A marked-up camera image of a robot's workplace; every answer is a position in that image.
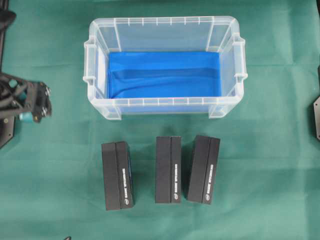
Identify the black box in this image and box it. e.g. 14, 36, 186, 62
101, 141, 134, 211
186, 135, 221, 205
155, 136, 182, 204

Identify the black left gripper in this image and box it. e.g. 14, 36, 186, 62
0, 72, 53, 123

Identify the green table cloth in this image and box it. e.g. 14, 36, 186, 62
0, 0, 320, 240

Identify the clear plastic storage case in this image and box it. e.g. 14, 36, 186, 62
83, 16, 248, 120

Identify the blue foam liner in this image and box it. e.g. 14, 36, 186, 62
107, 51, 222, 99

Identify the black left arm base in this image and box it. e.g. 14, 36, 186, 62
0, 116, 16, 148

